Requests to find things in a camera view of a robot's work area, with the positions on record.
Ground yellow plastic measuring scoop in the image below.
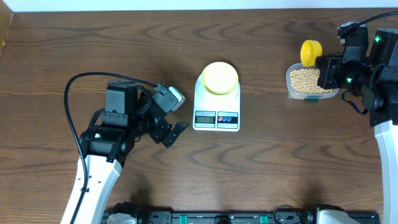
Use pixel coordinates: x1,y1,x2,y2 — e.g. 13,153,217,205
300,40,323,67

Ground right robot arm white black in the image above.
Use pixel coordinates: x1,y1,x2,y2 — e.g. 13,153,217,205
315,24,397,223

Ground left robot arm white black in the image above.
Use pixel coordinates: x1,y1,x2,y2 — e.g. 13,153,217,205
62,80,189,223

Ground white digital kitchen scale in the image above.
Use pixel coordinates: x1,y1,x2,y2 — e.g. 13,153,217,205
192,73,241,132

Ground pale yellow plastic bowl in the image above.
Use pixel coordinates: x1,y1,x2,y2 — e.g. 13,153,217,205
201,62,239,95

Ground clear container of soybeans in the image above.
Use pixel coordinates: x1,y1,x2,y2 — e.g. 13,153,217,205
286,63,339,100

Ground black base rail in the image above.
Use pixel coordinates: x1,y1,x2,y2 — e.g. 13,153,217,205
105,203,381,224

